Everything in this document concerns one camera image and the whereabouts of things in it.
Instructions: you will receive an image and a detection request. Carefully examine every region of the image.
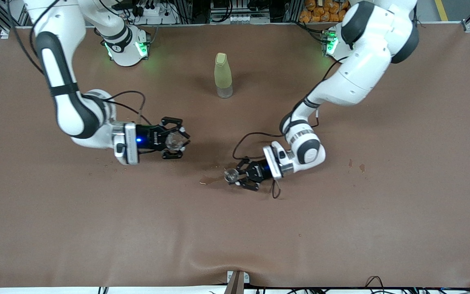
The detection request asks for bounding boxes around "clear glass cup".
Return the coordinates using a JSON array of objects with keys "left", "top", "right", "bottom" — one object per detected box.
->
[{"left": 166, "top": 131, "right": 186, "bottom": 150}]

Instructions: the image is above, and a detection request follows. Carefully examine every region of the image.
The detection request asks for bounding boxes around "metal jigger measuring cup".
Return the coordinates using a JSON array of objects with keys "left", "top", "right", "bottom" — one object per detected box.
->
[{"left": 224, "top": 167, "right": 241, "bottom": 184}]

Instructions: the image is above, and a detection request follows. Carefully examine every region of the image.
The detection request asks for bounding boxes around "brown liquid puddle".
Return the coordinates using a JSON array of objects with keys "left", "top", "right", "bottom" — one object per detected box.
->
[{"left": 199, "top": 162, "right": 231, "bottom": 185}]

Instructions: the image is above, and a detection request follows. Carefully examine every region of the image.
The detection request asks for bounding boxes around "brown table mat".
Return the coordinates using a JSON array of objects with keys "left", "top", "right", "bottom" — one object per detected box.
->
[{"left": 0, "top": 22, "right": 470, "bottom": 289}]

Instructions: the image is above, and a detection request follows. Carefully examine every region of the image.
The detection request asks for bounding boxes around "yellow-green bottle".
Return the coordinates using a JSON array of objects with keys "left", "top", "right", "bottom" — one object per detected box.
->
[{"left": 214, "top": 52, "right": 234, "bottom": 99}]

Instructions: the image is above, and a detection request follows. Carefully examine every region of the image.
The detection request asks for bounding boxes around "white power strip with plugs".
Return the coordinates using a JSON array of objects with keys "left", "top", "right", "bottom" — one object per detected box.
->
[{"left": 131, "top": 3, "right": 178, "bottom": 25}]

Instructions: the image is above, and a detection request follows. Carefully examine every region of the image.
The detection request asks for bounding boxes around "white terminal strip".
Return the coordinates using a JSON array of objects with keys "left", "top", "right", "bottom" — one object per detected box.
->
[{"left": 211, "top": 14, "right": 270, "bottom": 24}]

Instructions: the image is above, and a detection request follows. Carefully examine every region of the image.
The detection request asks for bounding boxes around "orange packaged goods pile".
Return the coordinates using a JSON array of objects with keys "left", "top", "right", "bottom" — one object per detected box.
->
[{"left": 299, "top": 0, "right": 350, "bottom": 23}]

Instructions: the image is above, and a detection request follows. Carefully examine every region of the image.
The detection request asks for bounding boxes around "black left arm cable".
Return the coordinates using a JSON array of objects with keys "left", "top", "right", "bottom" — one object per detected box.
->
[{"left": 232, "top": 55, "right": 352, "bottom": 160}]

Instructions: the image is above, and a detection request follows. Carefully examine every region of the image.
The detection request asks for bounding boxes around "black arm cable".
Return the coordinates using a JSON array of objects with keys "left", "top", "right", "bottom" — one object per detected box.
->
[
  {"left": 7, "top": 0, "right": 153, "bottom": 126},
  {"left": 232, "top": 55, "right": 352, "bottom": 160}
]

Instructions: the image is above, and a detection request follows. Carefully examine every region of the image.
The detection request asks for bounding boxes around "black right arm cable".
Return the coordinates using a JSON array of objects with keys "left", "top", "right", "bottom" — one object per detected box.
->
[{"left": 7, "top": 0, "right": 153, "bottom": 126}]

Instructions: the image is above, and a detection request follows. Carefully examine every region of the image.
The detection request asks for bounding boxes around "grey metal clamp bracket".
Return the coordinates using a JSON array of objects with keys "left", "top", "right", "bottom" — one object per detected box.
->
[{"left": 227, "top": 270, "right": 251, "bottom": 285}]

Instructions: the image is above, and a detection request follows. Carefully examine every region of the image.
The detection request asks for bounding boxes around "dark camera pole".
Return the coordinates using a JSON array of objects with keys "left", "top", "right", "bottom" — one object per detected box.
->
[{"left": 224, "top": 272, "right": 245, "bottom": 294}]

